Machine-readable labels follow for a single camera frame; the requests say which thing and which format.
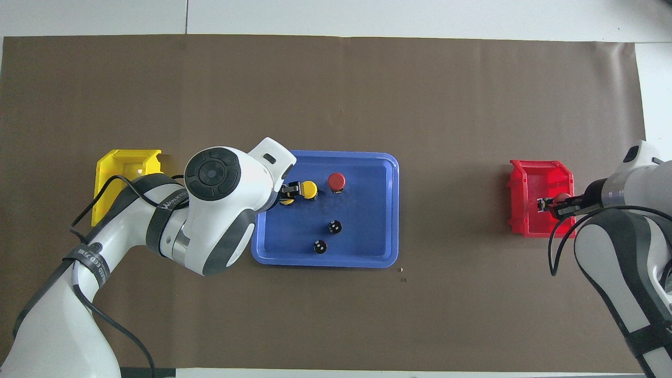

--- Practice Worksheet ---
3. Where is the red plastic bin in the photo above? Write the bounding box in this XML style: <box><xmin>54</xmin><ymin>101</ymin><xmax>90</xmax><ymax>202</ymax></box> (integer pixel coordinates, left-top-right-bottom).
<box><xmin>507</xmin><ymin>160</ymin><xmax>576</xmax><ymax>239</ymax></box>

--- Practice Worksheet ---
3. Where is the yellow plastic bin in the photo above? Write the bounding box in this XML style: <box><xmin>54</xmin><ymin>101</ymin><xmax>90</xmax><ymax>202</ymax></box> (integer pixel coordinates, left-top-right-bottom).
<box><xmin>91</xmin><ymin>149</ymin><xmax>165</xmax><ymax>227</ymax></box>

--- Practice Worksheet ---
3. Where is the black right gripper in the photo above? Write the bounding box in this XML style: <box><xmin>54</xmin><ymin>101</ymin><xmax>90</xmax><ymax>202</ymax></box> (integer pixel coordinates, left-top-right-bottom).
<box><xmin>538</xmin><ymin>194</ymin><xmax>593</xmax><ymax>220</ymax></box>

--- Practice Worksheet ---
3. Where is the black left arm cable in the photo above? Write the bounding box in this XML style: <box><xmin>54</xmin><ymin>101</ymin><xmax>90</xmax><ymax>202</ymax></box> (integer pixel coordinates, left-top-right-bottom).
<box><xmin>69</xmin><ymin>173</ymin><xmax>187</xmax><ymax>378</ymax></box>

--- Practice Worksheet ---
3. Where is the blue plastic tray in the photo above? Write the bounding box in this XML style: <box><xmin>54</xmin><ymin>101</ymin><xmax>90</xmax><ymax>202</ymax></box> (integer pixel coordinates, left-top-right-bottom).
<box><xmin>251</xmin><ymin>150</ymin><xmax>400</xmax><ymax>269</ymax></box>

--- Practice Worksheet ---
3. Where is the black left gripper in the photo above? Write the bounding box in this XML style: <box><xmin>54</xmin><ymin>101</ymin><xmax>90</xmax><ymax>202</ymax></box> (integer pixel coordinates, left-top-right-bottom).
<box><xmin>272</xmin><ymin>181</ymin><xmax>302</xmax><ymax>206</ymax></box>

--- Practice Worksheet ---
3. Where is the brown paper table mat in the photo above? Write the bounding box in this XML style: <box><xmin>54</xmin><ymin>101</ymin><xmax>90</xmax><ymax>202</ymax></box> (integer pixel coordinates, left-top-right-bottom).
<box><xmin>0</xmin><ymin>34</ymin><xmax>667</xmax><ymax>371</ymax></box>

